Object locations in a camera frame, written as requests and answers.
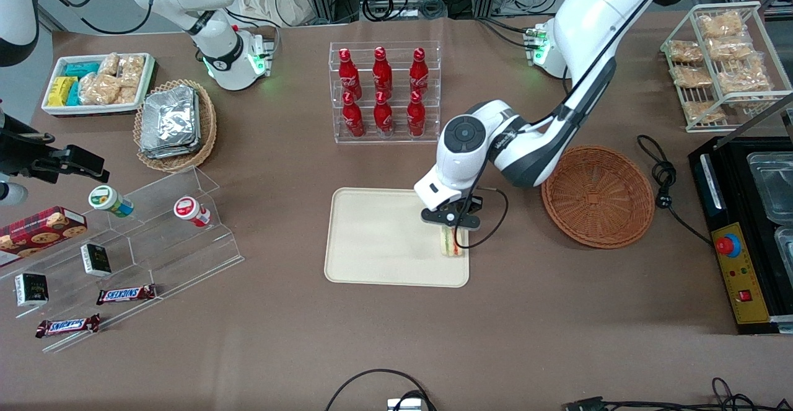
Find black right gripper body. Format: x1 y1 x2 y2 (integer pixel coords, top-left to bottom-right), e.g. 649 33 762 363
0 113 66 183

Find triangular sandwich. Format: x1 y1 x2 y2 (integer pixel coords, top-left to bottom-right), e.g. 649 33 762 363
439 226 466 258

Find cream plastic tray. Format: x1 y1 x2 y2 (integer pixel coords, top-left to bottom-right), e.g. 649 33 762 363
324 187 470 288

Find pale wicker basket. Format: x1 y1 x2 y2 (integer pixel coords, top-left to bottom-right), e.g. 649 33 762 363
133 79 217 173

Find brown wicker basket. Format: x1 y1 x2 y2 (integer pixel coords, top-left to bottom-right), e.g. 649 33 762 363
541 144 656 249

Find green lidded jar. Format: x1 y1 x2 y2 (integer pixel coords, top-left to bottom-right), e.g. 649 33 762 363
88 185 134 218

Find clear acrylic bottle rack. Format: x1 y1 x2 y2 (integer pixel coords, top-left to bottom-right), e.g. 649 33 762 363
329 41 442 144

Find red tartan cookie box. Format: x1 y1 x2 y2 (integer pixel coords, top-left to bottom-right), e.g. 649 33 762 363
0 206 88 268

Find yellow snack pack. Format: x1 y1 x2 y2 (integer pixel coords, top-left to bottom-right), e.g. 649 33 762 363
48 76 77 107

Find red cola bottle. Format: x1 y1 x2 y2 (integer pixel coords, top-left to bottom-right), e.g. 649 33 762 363
338 48 362 99
373 91 394 137
342 92 365 138
372 46 393 97
410 46 430 95
406 90 427 137

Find foil wrapped pack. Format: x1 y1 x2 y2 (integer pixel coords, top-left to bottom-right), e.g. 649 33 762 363
141 86 200 150
139 141 203 159

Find dark green tea box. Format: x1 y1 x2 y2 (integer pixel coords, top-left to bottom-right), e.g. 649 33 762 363
81 243 113 277
14 273 49 307

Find white snack bin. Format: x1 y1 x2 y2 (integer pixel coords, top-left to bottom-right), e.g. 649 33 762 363
42 53 157 117

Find red lidded jar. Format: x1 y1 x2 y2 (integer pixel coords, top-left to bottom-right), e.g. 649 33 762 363
173 196 212 228

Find clear acrylic stepped stand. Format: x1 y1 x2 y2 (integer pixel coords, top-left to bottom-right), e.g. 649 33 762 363
0 166 244 355

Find Snickers chocolate bar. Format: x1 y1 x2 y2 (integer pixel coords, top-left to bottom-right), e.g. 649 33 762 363
35 314 101 338
96 284 157 306

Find black sealing machine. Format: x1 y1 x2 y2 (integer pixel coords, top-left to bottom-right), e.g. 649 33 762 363
688 135 793 335

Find clear bagged snack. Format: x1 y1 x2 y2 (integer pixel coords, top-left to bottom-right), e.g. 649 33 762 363
672 65 714 89
706 36 761 63
681 100 727 124
697 11 745 40
668 40 704 64
714 67 773 95

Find clear plastic container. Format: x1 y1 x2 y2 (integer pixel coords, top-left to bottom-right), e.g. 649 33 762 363
746 151 793 224
774 225 793 269

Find grey metal bar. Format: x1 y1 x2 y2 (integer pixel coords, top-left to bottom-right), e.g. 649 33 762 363
728 92 793 134

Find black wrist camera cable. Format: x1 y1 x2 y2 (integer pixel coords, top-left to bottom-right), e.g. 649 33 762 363
455 185 510 250

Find black looped cable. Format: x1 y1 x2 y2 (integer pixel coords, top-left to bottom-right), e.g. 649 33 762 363
325 369 438 411

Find black cable with plug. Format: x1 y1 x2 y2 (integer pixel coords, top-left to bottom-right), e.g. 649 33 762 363
637 134 713 245

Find black cable with connector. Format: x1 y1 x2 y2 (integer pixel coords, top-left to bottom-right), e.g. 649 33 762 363
563 377 793 411

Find white wire rack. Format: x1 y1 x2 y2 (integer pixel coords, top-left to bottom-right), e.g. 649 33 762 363
660 2 793 133

